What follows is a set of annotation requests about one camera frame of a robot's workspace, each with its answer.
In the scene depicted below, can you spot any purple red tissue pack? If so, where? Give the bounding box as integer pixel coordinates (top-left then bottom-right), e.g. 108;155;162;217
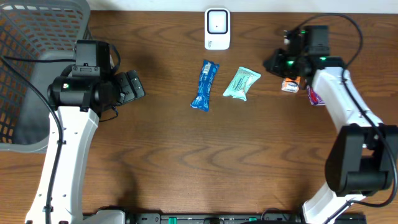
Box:
307;85;325;106

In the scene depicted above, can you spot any white barcode scanner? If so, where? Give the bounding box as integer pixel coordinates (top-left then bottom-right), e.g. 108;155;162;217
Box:
204;7;231;50

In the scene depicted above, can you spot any dark grey plastic basket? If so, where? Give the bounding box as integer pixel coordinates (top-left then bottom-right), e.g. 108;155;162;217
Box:
1;0;91;153

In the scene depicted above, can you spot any blue snack bar wrapper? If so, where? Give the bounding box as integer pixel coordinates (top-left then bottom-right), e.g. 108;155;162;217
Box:
190;60;220;112

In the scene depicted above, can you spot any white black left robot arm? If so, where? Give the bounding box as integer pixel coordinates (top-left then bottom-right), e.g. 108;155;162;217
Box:
25;66;145;223

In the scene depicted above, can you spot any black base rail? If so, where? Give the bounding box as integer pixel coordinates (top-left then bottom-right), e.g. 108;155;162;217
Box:
83;212;368;224

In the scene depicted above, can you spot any orange tissue pocket pack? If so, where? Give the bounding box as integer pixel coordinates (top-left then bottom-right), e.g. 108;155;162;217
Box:
281;77;301;93

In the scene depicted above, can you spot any teal packet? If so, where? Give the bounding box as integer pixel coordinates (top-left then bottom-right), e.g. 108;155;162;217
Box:
223;67;261;101

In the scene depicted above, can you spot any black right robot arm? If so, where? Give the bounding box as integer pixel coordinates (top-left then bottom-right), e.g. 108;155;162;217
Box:
263;49;397;223

